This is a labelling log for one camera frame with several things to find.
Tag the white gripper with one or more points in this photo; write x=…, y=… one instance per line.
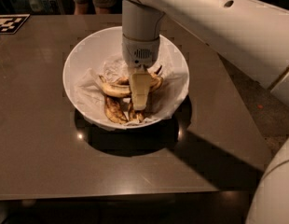
x=140, y=52

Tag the yellow spotted banana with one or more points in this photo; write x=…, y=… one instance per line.
x=121, y=87

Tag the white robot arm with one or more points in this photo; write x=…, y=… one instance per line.
x=255, y=37

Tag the brown banana right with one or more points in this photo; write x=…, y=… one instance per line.
x=139, y=115

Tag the brown banana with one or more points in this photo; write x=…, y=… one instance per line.
x=113, y=110
x=139, y=115

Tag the brown banana left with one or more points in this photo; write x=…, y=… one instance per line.
x=113, y=110

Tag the white bowl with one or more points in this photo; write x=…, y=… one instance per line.
x=85, y=62

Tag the white paper towel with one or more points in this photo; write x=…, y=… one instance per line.
x=169, y=90

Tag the black white marker tag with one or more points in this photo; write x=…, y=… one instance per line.
x=10, y=24

